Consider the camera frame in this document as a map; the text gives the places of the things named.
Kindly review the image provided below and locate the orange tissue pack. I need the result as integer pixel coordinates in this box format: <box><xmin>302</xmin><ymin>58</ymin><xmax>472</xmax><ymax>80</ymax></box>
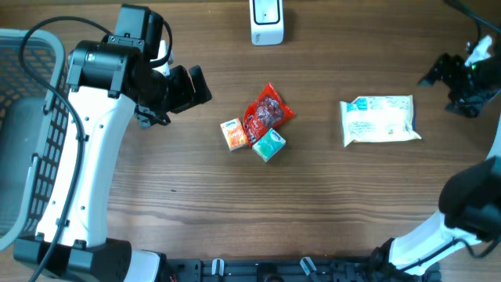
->
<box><xmin>220</xmin><ymin>118</ymin><xmax>249</xmax><ymax>151</ymax></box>

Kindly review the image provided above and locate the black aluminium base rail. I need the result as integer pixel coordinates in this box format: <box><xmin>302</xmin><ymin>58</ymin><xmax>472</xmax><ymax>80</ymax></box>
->
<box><xmin>156</xmin><ymin>256</ymin><xmax>442</xmax><ymax>282</ymax></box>

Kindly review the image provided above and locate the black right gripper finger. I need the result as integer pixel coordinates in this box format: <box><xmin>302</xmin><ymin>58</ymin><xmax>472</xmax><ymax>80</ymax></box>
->
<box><xmin>445</xmin><ymin>99</ymin><xmax>489</xmax><ymax>118</ymax></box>
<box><xmin>417</xmin><ymin>53</ymin><xmax>454</xmax><ymax>87</ymax></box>

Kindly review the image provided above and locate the grey plastic mesh basket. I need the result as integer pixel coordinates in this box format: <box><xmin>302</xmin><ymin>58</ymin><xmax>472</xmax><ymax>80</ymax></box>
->
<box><xmin>1</xmin><ymin>29</ymin><xmax>77</xmax><ymax>249</ymax></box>

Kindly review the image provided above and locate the yellow snack bag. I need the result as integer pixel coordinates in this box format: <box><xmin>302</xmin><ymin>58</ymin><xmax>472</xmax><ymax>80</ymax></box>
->
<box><xmin>340</xmin><ymin>95</ymin><xmax>421</xmax><ymax>147</ymax></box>

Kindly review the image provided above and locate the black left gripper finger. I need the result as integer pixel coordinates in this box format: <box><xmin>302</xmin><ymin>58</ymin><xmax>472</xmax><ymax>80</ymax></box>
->
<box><xmin>134</xmin><ymin>104</ymin><xmax>171</xmax><ymax>128</ymax></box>
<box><xmin>189</xmin><ymin>65</ymin><xmax>212</xmax><ymax>104</ymax></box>

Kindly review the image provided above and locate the teal tissue pack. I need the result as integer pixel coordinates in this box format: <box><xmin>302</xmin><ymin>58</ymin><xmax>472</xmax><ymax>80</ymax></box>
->
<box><xmin>252</xmin><ymin>128</ymin><xmax>287</xmax><ymax>162</ymax></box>

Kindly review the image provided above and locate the white barcode scanner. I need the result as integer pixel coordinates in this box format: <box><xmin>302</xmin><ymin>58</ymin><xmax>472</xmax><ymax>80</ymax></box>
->
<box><xmin>249</xmin><ymin>0</ymin><xmax>284</xmax><ymax>46</ymax></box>

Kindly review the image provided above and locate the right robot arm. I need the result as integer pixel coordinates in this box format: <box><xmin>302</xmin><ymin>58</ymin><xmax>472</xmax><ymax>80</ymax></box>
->
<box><xmin>364</xmin><ymin>53</ymin><xmax>500</xmax><ymax>281</ymax></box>

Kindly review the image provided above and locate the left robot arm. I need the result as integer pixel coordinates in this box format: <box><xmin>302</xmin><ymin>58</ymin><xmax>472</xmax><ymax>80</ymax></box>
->
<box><xmin>13</xmin><ymin>4</ymin><xmax>212</xmax><ymax>281</ymax></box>

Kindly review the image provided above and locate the red candy bag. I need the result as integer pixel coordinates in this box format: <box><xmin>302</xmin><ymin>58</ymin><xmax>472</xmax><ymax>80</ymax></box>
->
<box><xmin>243</xmin><ymin>83</ymin><xmax>296</xmax><ymax>146</ymax></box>

